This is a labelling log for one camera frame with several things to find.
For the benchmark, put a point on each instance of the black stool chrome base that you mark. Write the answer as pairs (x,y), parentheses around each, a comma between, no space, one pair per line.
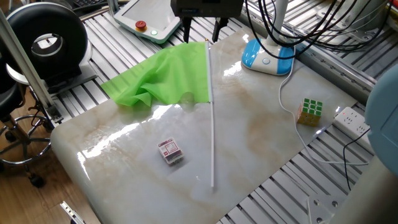
(9,99)

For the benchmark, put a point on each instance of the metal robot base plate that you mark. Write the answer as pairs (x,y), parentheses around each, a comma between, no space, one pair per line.
(323,210)

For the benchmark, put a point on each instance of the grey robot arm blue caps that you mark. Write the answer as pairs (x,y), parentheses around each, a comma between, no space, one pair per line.
(382,124)

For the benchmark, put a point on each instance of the white metal mounting plate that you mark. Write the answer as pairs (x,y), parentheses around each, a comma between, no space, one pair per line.
(326,15)

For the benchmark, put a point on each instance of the aluminium frame post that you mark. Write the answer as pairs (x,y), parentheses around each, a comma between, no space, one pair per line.
(28,65)

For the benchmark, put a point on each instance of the clear box of paper clips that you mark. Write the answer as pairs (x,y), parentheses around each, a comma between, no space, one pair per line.
(170,151)

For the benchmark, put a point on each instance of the black keyboard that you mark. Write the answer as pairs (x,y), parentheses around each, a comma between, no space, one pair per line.
(87,2)

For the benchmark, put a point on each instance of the white marble slab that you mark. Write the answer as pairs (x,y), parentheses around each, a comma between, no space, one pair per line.
(248,124)

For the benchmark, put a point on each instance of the aluminium frame rail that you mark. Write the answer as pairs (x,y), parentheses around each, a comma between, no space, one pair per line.
(342,77)

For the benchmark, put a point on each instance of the white blue desk lamp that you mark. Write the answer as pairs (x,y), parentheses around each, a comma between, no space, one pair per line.
(264,60)

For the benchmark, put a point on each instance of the grey metal gripper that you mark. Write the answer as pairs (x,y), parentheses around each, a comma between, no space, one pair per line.
(206,7)

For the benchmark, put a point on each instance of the small metal bracket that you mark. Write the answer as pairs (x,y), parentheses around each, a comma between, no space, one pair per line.
(70,211)

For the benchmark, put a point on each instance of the white power strip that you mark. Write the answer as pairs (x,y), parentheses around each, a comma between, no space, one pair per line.
(351,123)

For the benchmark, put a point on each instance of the green flag white pole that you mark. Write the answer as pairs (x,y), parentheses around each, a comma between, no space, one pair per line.
(168,77)

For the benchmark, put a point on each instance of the Rubik's cube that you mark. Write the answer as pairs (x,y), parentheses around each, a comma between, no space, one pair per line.
(309,112)

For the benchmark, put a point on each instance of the white teach pendant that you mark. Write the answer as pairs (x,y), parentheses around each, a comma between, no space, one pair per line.
(146,15)

